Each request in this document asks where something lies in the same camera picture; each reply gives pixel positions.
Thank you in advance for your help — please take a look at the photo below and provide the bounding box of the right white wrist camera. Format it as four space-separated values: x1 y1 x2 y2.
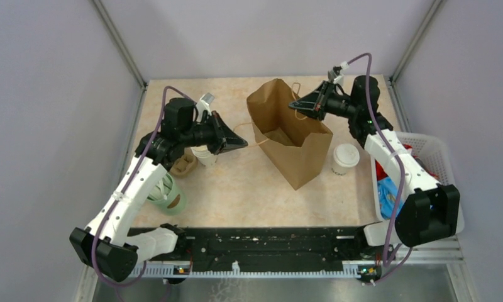
327 61 349 86

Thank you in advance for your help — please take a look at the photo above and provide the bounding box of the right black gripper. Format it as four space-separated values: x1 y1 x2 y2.
289 80 359 122

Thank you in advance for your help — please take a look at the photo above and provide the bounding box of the blue snack packet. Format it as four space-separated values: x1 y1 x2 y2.
377 177 397 219

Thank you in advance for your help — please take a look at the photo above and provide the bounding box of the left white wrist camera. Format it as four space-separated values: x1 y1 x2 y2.
196 92 215 122

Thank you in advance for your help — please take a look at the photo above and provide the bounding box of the white plastic cup lid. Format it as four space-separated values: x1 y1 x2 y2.
333 143 360 168

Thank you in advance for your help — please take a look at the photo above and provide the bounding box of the red snack packet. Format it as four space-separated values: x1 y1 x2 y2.
375 143 438 181

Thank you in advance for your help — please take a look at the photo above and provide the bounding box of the brown cardboard cup carrier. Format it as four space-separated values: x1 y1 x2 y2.
265 128 295 146

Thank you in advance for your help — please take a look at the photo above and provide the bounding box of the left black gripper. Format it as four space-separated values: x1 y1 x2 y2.
180 109 248 154

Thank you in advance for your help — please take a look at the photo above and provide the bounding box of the stack of white paper cups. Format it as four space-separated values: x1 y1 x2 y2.
191 145 218 167

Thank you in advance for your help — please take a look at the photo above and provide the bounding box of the white paper coffee cup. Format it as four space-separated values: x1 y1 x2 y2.
331 160 353 176

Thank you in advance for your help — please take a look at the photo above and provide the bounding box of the white plastic basket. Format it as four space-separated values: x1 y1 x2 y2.
368 130 455 222

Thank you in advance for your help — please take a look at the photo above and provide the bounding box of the brown paper bag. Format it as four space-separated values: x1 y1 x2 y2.
246 79 333 190

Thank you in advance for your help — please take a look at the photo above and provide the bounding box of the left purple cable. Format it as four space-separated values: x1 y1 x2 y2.
90 86 196 302

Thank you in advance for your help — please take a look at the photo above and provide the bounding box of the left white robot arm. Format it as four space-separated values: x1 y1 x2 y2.
69 98 248 287

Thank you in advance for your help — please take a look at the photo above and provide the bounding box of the stack of cardboard cup carriers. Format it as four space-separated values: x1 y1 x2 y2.
170 148 198 178

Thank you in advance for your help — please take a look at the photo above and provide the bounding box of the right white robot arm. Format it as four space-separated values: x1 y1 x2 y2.
289 75 465 259

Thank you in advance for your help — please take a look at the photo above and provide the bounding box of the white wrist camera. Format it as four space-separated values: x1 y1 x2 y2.
327 61 349 86
196 92 215 122

